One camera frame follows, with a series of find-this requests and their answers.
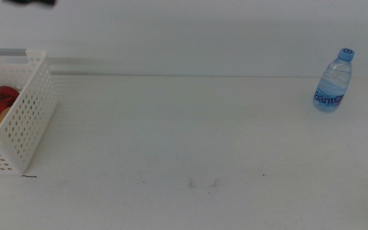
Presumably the yellow tea bottle white cap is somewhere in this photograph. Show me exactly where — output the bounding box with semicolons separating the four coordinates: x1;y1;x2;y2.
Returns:
0;106;13;132

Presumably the white perforated plastic basket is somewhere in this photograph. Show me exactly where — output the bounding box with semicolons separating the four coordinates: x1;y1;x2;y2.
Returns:
0;48;58;176

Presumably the clear water bottle blue cap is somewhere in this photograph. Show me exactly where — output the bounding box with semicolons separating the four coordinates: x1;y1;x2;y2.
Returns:
312;47;356;113

